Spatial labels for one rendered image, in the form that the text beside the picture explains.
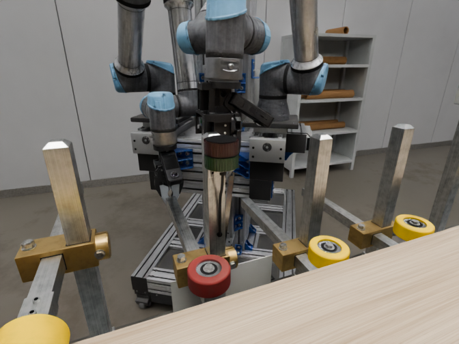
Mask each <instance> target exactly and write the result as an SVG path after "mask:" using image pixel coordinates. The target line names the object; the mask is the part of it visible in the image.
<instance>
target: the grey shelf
mask: <svg viewBox="0 0 459 344"><path fill-rule="evenodd" d="M375 42H376V35H363V34H345V33H318V53H319V54H320V55H322V56H323V57H347V62H346V64H329V71H328V74H327V78H326V83H325V86H324V89H345V90H349V89H353V90H354V97H353V98H325V99H304V98H301V95H297V94H287V103H288V108H289V112H290V115H298V121H318V120H330V119H337V120H338V121H344V122H345V124H346V125H345V127H344V128H332V129H324V130H312V134H313V135H314V134H315V133H325V134H328V135H329V136H330V137H331V138H333V144H332V150H331V159H330V164H329V165H332V164H343V163H349V167H348V169H350V170H353V167H354V160H355V156H356V151H357V144H358V140H359V132H360V128H361V120H362V116H363V109H364V104H365V97H366V93H367V86H368V81H369V77H370V70H371V65H372V58H373V54H374V46H375ZM293 58H294V49H293V41H292V35H285V36H282V37H281V58H280V60H284V59H289V60H290V62H291V61H292V60H293ZM307 158H308V151H305V153H293V154H291V155H290V156H289V157H288V159H287V160H284V167H285V168H286V169H288V170H289V171H290V174H289V177H290V178H294V170H295V169H304V168H307Z"/></svg>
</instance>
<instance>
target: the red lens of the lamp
mask: <svg viewBox="0 0 459 344"><path fill-rule="evenodd" d="M206 138H207V137H206ZM206 138H205V139H204V153H205V155H207V156H212V157H217V158H225V157H231V156H235V155H237V154H238V153H239V139H238V138H237V141H236V142H233V143H226V144H215V143H209V142H207V141H206Z"/></svg>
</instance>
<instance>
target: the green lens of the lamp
mask: <svg viewBox="0 0 459 344"><path fill-rule="evenodd" d="M238 162H239V154H238V155H237V156H235V157H233V158H226V159H216V158H210V157H207V156H206V155H205V154H204V166H205V168H206V169H208V170H210V171H217V172H226V171H233V170H235V169H237V168H238Z"/></svg>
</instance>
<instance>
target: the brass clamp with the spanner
mask: <svg viewBox="0 0 459 344"><path fill-rule="evenodd" d="M182 254H185V257H186V262H185V263H177V261H176V259H177V258H178V255H179V254H176V255H173V270H174V274H175V278H176V282H177V284H178V288H182V287H186V286H188V279H187V268H188V266H189V264H190V262H192V260H194V259H196V258H198V257H200V256H202V255H207V254H208V253H207V252H206V248H200V249H197V250H192V251H188V252H185V253H182ZM220 257H222V258H224V259H226V260H227V261H228V263H229V265H230V268H231V270H232V269H235V268H237V267H238V256H237V253H236V250H235V248H234V247H233V246H227V247H225V255H223V256H220Z"/></svg>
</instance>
